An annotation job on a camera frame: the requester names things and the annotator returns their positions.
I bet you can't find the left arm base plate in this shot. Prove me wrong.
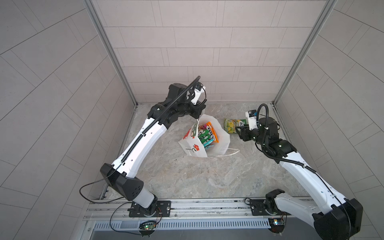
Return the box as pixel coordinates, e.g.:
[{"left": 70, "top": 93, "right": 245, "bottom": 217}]
[{"left": 129, "top": 201, "right": 172, "bottom": 218}]

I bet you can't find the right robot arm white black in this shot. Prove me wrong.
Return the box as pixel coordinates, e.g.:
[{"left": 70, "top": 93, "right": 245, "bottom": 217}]
[{"left": 235, "top": 117, "right": 363, "bottom": 240}]

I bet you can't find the aluminium mounting rail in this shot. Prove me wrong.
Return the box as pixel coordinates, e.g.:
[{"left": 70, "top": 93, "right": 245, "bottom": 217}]
[{"left": 83, "top": 196, "right": 319, "bottom": 221}]

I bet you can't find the circuit board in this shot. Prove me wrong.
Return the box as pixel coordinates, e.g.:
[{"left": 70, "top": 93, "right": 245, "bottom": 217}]
[
  {"left": 268, "top": 218, "right": 286, "bottom": 235},
  {"left": 139, "top": 221, "right": 157, "bottom": 231}
]

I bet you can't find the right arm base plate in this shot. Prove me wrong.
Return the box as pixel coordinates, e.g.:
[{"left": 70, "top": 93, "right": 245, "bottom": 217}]
[{"left": 245, "top": 199, "right": 283, "bottom": 216}]

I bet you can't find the orange Fox's candy packet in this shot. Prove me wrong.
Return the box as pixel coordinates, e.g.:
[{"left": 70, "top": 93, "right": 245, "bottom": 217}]
[{"left": 206, "top": 122, "right": 219, "bottom": 143}]

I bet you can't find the right circuit board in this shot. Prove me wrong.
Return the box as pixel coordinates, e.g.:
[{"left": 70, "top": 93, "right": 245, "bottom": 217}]
[{"left": 268, "top": 218, "right": 286, "bottom": 235}]

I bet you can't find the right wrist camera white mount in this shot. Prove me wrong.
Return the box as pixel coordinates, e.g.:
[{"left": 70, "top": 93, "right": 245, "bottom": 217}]
[{"left": 246, "top": 110, "right": 259, "bottom": 130}]

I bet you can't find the teal snack packet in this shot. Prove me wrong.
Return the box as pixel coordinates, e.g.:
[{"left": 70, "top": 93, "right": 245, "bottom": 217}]
[{"left": 203, "top": 140, "right": 214, "bottom": 150}]

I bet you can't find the left circuit board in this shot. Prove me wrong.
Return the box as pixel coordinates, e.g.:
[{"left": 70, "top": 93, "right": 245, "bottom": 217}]
[{"left": 139, "top": 221, "right": 157, "bottom": 231}]

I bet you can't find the green Fox's candy packet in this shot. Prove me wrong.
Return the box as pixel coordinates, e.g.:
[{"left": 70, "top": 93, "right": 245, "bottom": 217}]
[
  {"left": 198, "top": 129, "right": 212, "bottom": 144},
  {"left": 224, "top": 119, "right": 248, "bottom": 134}
]

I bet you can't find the white slotted cable duct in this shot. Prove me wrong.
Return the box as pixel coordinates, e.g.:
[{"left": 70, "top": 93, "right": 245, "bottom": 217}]
[{"left": 94, "top": 218, "right": 271, "bottom": 231}]

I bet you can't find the white floral paper bag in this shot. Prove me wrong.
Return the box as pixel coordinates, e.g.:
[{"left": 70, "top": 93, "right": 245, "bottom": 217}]
[{"left": 179, "top": 114, "right": 240, "bottom": 158}]

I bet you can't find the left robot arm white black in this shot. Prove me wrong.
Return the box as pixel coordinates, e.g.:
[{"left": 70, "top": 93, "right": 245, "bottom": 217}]
[{"left": 100, "top": 80, "right": 206, "bottom": 216}]

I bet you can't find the left black cable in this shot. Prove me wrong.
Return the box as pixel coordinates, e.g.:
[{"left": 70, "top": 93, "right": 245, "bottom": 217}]
[{"left": 79, "top": 170, "right": 125, "bottom": 205}]

